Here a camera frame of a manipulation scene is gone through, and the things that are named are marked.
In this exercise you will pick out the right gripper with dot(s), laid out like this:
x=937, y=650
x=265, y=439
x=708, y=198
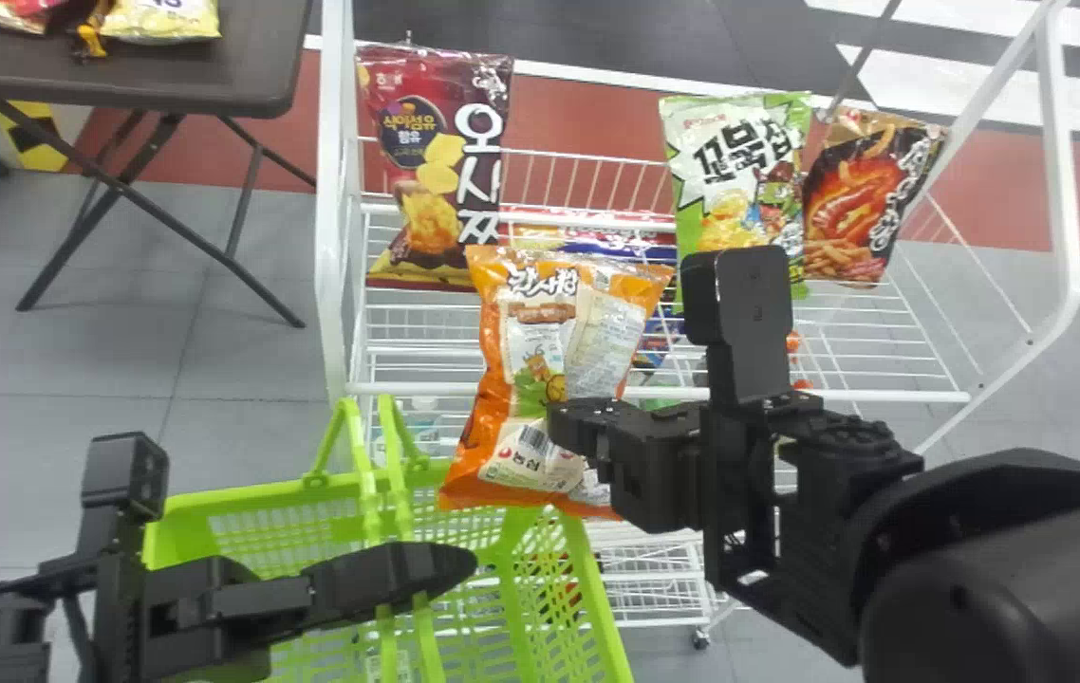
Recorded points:
x=654, y=470

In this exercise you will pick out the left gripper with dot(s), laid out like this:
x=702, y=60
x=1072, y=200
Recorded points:
x=208, y=617

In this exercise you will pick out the orange snack packet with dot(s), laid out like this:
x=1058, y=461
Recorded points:
x=526, y=332

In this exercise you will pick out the green basket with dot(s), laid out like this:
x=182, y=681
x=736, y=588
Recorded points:
x=521, y=607

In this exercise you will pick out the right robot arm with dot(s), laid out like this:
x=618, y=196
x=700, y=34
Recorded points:
x=1024, y=569

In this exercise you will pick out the blue snack packet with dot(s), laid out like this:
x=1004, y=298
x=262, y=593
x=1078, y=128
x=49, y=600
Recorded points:
x=652, y=249

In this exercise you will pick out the green snack packet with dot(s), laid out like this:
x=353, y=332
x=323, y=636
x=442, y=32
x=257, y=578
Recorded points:
x=730, y=171

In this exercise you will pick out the maroon snack packet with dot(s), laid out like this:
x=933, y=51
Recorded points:
x=426, y=161

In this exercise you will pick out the black red snack packet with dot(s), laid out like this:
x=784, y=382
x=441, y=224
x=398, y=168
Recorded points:
x=858, y=204

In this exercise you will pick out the dark side table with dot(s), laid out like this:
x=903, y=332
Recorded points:
x=170, y=66

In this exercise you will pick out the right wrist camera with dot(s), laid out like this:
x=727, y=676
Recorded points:
x=739, y=294

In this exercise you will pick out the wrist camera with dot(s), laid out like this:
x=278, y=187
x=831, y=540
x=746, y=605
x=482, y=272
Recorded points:
x=739, y=294
x=122, y=474

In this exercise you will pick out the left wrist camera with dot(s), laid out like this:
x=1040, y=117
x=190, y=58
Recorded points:
x=122, y=474

